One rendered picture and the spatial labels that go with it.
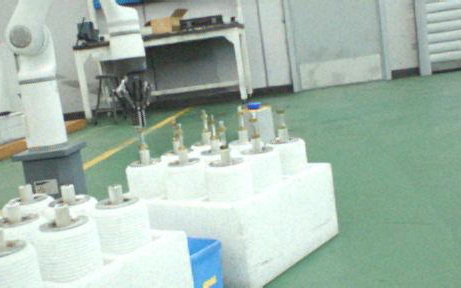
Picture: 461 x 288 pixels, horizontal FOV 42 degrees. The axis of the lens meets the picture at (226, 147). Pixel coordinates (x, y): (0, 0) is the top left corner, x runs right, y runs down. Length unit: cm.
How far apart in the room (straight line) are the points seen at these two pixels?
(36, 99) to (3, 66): 343
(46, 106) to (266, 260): 69
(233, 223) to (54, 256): 40
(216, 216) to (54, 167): 52
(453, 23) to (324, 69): 133
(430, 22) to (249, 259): 541
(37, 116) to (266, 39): 498
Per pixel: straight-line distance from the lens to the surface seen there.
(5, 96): 496
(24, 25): 157
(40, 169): 159
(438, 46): 647
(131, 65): 137
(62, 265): 94
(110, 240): 102
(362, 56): 642
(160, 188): 139
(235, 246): 121
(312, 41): 640
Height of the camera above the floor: 47
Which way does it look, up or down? 9 degrees down
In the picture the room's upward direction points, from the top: 8 degrees counter-clockwise
